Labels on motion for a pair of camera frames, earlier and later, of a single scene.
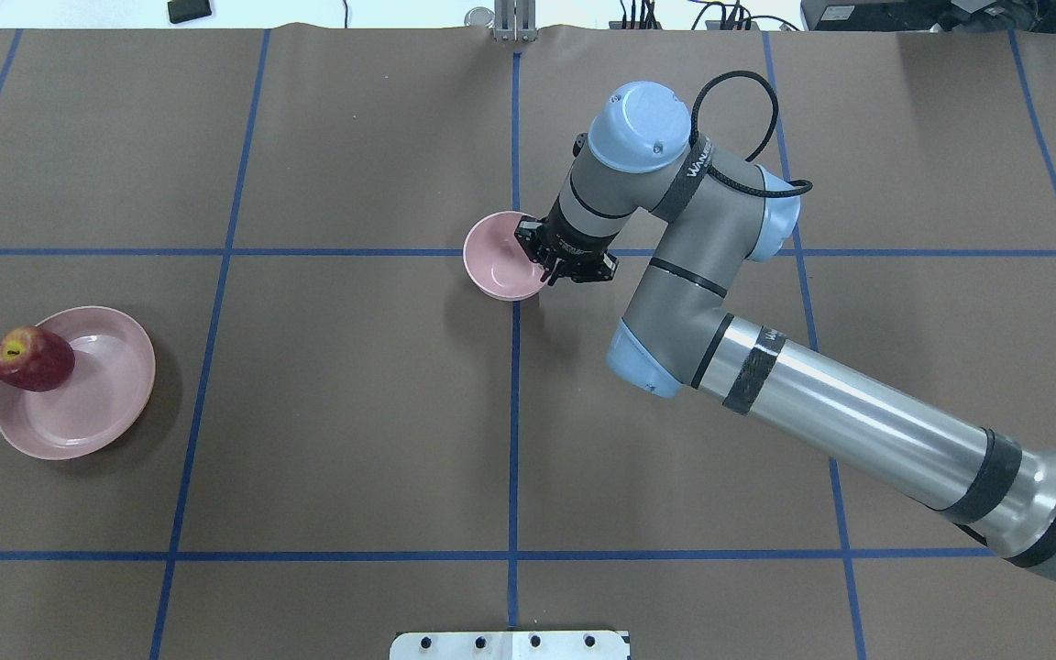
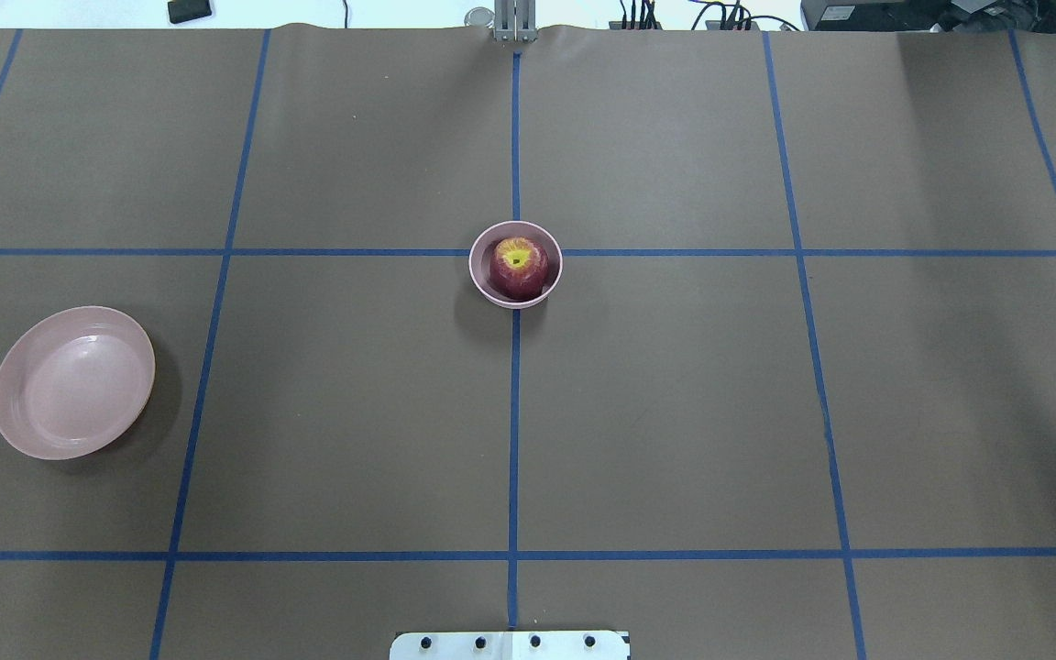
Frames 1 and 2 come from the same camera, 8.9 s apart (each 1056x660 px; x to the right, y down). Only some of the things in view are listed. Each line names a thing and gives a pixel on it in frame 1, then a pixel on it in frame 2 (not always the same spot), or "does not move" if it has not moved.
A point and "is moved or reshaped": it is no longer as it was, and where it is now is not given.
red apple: [32, 358] -> [519, 269]
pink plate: [105, 394] does not move
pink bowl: [496, 262] is moved or reshaped
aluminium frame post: [515, 21] does not move
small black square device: [185, 10] does not move
